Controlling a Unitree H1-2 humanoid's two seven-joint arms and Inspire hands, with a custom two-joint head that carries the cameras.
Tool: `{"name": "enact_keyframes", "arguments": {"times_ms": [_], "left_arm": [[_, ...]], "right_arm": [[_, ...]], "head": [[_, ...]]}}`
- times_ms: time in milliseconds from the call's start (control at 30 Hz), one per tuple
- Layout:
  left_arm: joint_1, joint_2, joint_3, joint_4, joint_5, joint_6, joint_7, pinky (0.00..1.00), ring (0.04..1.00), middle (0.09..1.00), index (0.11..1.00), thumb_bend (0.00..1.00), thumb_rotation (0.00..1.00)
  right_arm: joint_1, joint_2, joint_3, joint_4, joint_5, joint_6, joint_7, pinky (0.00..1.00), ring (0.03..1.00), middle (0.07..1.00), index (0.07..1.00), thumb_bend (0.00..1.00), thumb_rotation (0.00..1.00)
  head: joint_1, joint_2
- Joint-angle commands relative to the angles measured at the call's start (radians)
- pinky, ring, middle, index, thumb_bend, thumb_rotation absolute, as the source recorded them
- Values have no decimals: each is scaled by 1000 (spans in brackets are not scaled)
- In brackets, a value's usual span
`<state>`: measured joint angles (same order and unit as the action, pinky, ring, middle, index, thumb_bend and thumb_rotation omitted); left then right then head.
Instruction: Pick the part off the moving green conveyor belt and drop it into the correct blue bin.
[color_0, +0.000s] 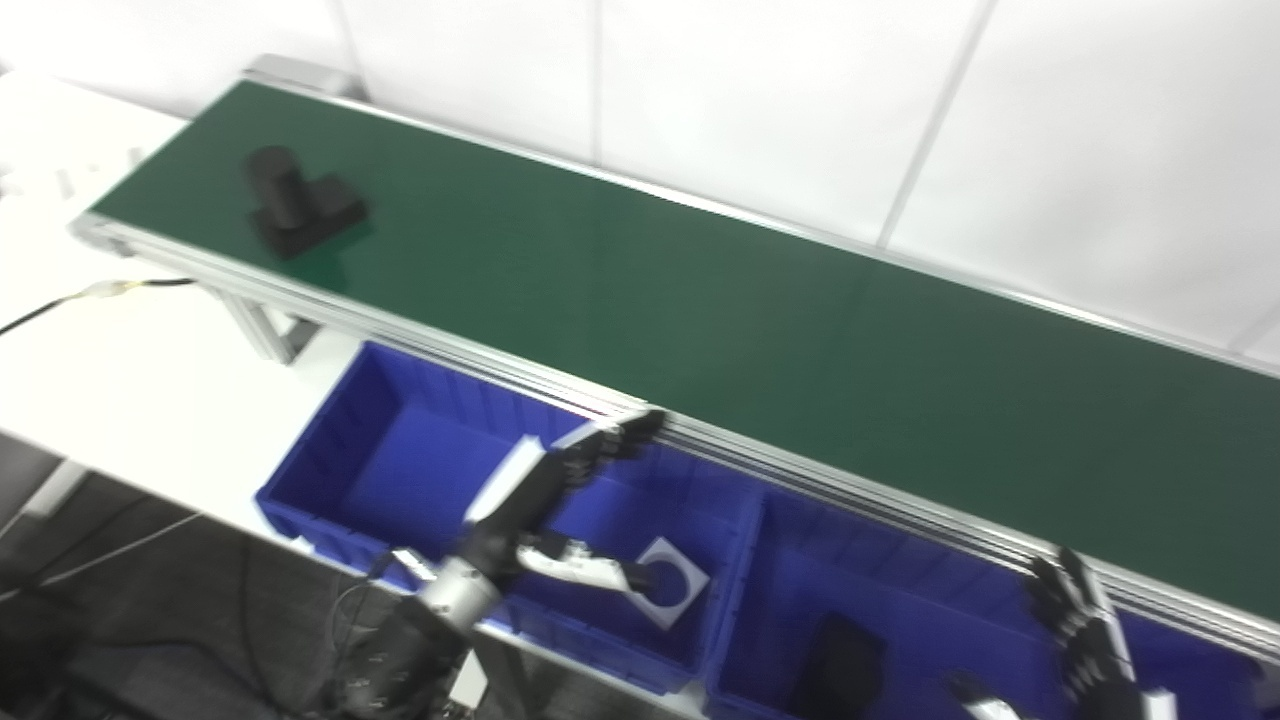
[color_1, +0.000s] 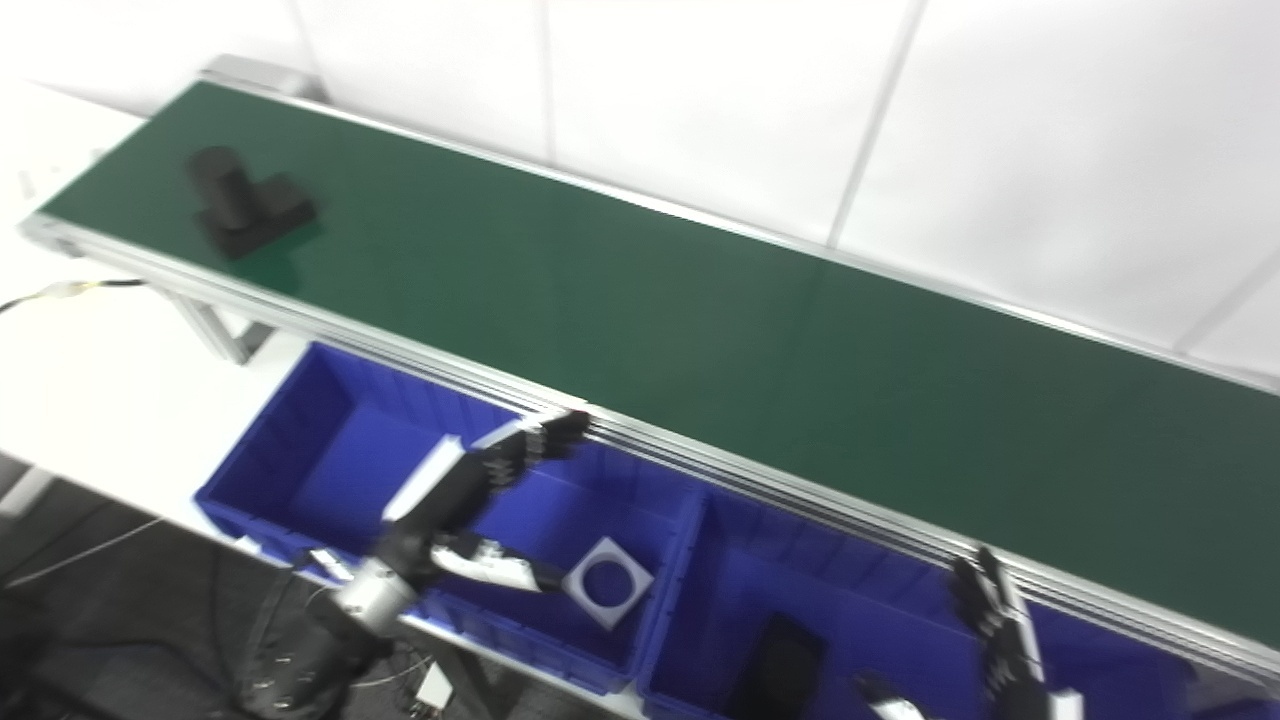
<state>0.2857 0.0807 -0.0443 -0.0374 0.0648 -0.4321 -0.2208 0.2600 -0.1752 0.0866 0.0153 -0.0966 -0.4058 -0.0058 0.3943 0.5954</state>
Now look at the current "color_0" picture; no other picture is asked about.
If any white floor cable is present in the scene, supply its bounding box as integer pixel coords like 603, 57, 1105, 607
15, 512, 203, 593

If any aluminium conveyor leg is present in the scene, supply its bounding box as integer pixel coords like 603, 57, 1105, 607
215, 290, 321, 366

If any blue plastic bin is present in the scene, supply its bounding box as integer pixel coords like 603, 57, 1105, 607
705, 485, 1280, 720
255, 340, 766, 696

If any black part in bin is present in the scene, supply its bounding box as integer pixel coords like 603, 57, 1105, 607
795, 615, 886, 720

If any green conveyor belt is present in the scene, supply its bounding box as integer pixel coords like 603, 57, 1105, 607
68, 55, 1280, 666

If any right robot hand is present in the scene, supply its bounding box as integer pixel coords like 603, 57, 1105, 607
945, 548, 1181, 720

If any grey conveyor end housing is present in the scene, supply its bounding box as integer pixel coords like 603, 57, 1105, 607
243, 55, 366, 101

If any white square part with hole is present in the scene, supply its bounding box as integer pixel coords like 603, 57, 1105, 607
628, 537, 711, 631

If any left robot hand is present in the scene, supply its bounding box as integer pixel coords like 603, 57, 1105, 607
460, 408, 668, 601

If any black cylinder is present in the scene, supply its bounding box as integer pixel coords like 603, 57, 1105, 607
243, 146, 369, 261

